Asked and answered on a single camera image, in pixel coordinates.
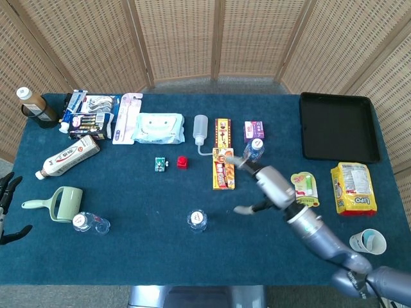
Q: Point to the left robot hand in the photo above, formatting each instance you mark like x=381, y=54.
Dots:
x=6, y=192

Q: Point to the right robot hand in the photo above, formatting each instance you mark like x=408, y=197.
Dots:
x=276, y=186

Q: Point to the clear plastic water bottle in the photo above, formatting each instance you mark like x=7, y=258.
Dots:
x=90, y=223
x=257, y=145
x=196, y=219

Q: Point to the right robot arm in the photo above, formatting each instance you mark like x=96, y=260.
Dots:
x=321, y=237

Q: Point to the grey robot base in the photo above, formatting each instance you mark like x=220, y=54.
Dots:
x=199, y=296

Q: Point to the green lip balm package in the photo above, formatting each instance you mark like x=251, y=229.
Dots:
x=305, y=189

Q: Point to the yellow curry box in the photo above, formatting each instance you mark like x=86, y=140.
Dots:
x=223, y=176

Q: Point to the small purple box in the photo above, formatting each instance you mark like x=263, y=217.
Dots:
x=253, y=130

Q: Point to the green lint roller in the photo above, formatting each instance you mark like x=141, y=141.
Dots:
x=65, y=205

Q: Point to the white carton box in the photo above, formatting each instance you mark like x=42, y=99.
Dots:
x=69, y=155

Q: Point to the yellow red spice box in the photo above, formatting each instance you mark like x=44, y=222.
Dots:
x=223, y=133

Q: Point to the yellow snack bag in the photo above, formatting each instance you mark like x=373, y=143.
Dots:
x=353, y=189

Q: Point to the black plastic tray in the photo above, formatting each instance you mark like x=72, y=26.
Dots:
x=338, y=128

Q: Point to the brown drink bottle white cap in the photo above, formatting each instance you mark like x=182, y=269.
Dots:
x=37, y=109

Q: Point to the white squeeze bottle with tube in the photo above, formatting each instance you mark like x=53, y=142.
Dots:
x=200, y=126

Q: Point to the small red block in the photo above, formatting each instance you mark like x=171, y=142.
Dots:
x=182, y=162

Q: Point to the dark navy snack packet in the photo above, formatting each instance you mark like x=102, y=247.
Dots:
x=90, y=125

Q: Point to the white paper cup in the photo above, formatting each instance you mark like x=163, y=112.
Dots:
x=369, y=242

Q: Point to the blue white toothpaste tube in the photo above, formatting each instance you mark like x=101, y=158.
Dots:
x=74, y=106

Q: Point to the small green toy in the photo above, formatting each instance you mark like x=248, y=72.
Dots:
x=159, y=164

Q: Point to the white blister pack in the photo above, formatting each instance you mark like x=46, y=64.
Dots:
x=99, y=104

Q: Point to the light blue wet wipes pack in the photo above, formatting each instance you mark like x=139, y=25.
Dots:
x=159, y=128

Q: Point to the blue table cloth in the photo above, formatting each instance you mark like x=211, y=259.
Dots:
x=154, y=250

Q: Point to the pink toothbrush pack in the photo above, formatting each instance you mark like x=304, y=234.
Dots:
x=126, y=118

